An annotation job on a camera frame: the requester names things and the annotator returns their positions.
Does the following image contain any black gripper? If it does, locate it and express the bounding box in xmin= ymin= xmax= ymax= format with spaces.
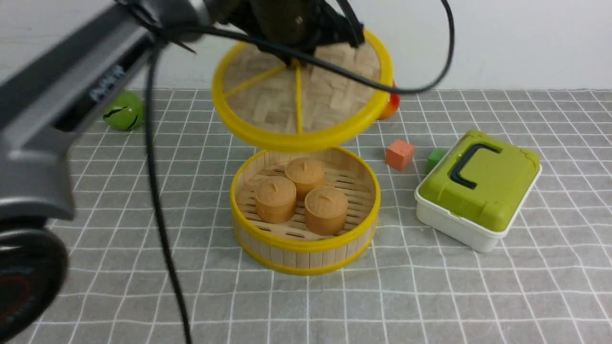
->
xmin=210 ymin=0 xmax=365 ymax=65

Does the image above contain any yellow bamboo steamer lid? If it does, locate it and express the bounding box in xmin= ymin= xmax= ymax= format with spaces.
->
xmin=211 ymin=43 xmax=391 ymax=152

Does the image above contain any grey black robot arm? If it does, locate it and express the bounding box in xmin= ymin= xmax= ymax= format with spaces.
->
xmin=1 ymin=0 xmax=365 ymax=344

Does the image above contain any yellow bamboo steamer base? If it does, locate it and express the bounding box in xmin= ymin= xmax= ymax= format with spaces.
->
xmin=229 ymin=147 xmax=381 ymax=276

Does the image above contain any orange red pear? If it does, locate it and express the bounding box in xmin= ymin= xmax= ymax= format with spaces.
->
xmin=378 ymin=93 xmax=401 ymax=120

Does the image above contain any brown bun back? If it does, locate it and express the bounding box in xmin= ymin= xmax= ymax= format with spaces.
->
xmin=284 ymin=157 xmax=325 ymax=201

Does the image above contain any brown bun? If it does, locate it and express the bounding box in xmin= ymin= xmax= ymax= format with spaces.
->
xmin=304 ymin=186 xmax=348 ymax=237
xmin=254 ymin=176 xmax=297 ymax=224
xmin=284 ymin=157 xmax=325 ymax=201

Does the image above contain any orange cube block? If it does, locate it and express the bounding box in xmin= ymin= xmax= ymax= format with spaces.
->
xmin=385 ymin=140 xmax=415 ymax=172

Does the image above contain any brown bun left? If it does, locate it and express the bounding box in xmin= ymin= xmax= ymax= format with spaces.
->
xmin=254 ymin=176 xmax=297 ymax=224

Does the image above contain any brown bun right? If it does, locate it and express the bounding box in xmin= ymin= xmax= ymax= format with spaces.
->
xmin=304 ymin=186 xmax=348 ymax=237

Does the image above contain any green cube block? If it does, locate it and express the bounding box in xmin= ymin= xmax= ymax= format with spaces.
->
xmin=426 ymin=148 xmax=447 ymax=174

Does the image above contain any green white lunch box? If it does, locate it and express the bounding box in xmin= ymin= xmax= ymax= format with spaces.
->
xmin=415 ymin=130 xmax=542 ymax=253

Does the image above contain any grey checkered tablecloth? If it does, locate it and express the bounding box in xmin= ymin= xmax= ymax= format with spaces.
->
xmin=12 ymin=89 xmax=612 ymax=344

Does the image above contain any black cable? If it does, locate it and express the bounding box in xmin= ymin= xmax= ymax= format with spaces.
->
xmin=115 ymin=0 xmax=455 ymax=344

